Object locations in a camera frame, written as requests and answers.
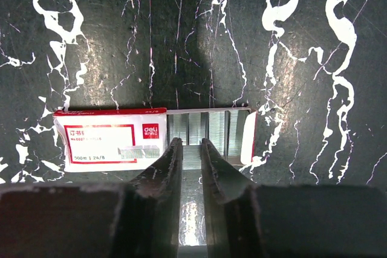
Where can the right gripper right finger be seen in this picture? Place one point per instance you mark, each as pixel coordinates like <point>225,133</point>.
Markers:
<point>244,219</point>

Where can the red staple box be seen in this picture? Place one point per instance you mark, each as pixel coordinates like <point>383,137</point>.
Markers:
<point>132,139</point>

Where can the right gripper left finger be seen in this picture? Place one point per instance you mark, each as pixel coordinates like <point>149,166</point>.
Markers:
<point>138,218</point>

